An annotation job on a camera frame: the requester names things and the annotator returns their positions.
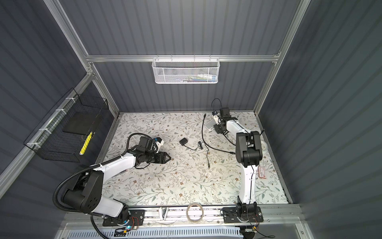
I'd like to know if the white network switch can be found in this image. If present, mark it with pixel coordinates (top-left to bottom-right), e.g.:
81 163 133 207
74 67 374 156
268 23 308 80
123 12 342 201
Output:
205 120 216 131

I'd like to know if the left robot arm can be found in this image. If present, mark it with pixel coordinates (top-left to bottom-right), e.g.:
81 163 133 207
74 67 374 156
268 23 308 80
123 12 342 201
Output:
52 133 171 223

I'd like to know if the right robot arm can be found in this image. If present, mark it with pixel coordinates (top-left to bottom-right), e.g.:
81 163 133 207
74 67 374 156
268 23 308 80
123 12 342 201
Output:
212 108 263 221

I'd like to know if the white round timer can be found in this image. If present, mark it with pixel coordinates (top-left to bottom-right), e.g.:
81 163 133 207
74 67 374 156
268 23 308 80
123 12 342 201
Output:
261 140 268 154

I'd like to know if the red white small box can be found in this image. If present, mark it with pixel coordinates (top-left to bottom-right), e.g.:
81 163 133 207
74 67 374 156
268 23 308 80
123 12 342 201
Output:
258 166 267 179

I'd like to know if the clear tape roll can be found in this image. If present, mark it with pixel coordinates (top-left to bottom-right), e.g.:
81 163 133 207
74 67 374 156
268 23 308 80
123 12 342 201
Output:
186 203 205 224

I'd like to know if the yellow striped marker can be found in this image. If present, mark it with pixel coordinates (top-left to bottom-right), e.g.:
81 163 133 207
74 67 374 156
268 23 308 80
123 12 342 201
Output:
79 132 93 155

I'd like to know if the black foam pad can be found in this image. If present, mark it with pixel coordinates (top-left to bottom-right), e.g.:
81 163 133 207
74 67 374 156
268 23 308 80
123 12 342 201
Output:
62 112 101 135

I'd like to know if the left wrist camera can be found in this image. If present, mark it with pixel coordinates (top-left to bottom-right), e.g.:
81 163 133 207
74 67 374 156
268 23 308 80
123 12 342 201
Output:
154 137 164 150

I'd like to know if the black ethernet cable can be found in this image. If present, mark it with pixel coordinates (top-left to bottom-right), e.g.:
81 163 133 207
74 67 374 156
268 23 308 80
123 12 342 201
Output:
201 113 236 155

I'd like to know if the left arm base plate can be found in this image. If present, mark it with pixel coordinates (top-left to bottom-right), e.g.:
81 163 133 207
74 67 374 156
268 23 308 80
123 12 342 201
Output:
102 210 146 227

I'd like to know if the white wire mesh basket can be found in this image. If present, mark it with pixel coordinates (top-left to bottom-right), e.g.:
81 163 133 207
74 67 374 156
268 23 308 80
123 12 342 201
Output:
152 58 220 84

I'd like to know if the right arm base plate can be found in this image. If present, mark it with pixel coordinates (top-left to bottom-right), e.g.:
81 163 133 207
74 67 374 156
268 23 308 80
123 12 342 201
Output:
220 207 264 224

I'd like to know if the black wire basket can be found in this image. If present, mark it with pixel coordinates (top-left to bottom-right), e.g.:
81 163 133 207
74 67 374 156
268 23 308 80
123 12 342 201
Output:
24 90 109 162

